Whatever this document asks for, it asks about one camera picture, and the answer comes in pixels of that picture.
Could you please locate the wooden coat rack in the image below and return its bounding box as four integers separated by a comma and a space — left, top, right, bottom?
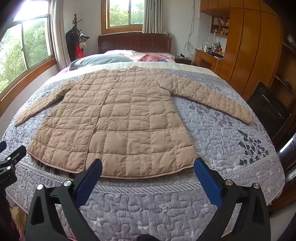
65, 14, 90, 70

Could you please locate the red plaid cloth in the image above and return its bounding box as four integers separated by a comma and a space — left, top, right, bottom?
138, 54, 171, 62

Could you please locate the wooden desk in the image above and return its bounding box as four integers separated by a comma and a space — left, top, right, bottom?
194, 49, 223, 77

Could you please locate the wooden wardrobe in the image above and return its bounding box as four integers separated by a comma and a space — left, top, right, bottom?
200, 0, 296, 116

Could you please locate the grey pillow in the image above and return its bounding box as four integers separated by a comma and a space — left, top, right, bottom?
69, 55, 134, 70

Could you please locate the person's pink checked clothing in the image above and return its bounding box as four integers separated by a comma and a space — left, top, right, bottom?
14, 228, 27, 241

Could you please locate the grey leaf-print bedspread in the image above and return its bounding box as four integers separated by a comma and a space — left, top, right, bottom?
5, 61, 286, 241

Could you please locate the black chair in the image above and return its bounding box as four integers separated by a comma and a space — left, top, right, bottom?
246, 81, 291, 144

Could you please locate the pink floral bedsheet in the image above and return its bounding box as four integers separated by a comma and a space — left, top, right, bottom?
105, 49, 176, 62

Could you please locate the red bag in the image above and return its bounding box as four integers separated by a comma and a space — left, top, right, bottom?
74, 42, 84, 59

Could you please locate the dark wooden headboard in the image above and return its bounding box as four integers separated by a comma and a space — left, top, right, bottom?
98, 32, 173, 54

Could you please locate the hanging wall cable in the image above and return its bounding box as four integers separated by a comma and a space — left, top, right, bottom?
185, 0, 201, 56

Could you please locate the dark nightstand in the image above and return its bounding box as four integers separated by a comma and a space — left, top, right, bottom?
174, 55, 192, 66

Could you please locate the beige quilted jacket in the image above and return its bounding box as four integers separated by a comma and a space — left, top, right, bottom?
14, 65, 253, 179

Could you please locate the black and white garment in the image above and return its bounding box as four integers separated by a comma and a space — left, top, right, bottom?
77, 32, 90, 43

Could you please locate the white curtain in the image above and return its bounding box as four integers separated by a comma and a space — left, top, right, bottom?
50, 0, 71, 71

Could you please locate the beige patterned curtain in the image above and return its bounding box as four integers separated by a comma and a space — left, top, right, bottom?
142, 0, 165, 35

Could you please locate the small wooden window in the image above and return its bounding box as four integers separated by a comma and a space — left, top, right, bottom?
101, 0, 148, 35

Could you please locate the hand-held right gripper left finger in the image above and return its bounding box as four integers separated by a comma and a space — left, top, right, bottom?
25, 158, 103, 241

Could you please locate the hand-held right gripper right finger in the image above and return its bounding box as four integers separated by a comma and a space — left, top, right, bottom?
194, 158, 271, 241

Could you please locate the black coat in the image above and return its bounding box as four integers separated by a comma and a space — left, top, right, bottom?
65, 29, 80, 67

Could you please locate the large wooden side window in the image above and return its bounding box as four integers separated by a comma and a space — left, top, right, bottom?
0, 14, 58, 116

